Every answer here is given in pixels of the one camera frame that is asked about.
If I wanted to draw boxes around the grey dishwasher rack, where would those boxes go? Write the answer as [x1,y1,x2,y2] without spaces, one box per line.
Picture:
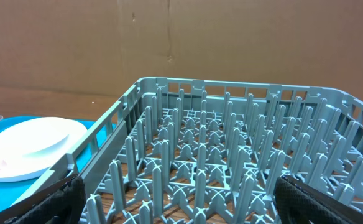
[24,77,363,223]

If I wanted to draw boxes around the large white plate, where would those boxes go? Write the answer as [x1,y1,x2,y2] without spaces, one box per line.
[0,119,87,182]

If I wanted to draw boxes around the cardboard backdrop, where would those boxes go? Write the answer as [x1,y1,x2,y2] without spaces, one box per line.
[0,0,363,101]

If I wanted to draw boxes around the teal plastic tray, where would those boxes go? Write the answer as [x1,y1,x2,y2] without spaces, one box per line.
[0,116,106,212]

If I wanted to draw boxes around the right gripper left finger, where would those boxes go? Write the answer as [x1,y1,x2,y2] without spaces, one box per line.
[0,174,86,224]

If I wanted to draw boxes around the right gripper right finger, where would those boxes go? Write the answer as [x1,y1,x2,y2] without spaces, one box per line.
[273,175,363,224]

